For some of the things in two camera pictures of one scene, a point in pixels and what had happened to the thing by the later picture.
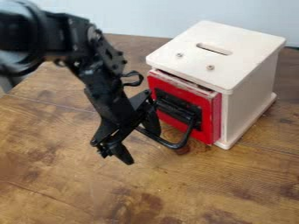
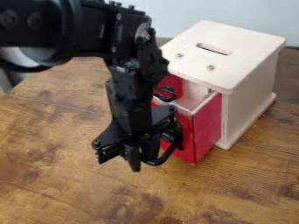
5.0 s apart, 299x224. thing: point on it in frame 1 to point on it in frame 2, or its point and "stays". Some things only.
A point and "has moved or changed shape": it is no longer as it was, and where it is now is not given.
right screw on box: x=209 y=66 stays
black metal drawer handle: x=168 y=101 to x=169 y=128
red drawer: x=197 y=95 has moved or changed shape
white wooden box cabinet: x=228 y=59 stays
